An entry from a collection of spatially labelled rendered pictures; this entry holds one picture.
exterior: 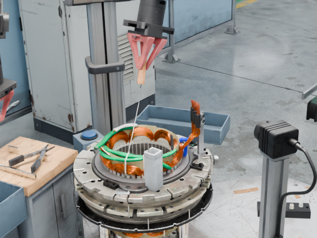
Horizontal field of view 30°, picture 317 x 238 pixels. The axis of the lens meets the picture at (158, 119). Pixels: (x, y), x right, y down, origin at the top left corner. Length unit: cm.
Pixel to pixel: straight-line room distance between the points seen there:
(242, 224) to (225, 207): 10
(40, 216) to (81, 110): 231
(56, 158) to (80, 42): 218
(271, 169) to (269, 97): 366
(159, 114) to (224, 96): 279
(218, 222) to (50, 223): 49
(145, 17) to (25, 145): 51
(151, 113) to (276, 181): 91
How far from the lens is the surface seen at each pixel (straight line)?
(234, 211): 177
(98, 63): 176
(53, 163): 147
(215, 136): 160
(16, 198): 138
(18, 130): 416
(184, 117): 172
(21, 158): 146
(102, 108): 181
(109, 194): 127
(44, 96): 391
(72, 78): 365
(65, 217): 157
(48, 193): 148
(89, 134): 164
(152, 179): 126
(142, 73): 129
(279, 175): 90
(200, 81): 478
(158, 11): 127
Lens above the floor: 177
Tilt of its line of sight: 25 degrees down
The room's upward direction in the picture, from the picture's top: 2 degrees counter-clockwise
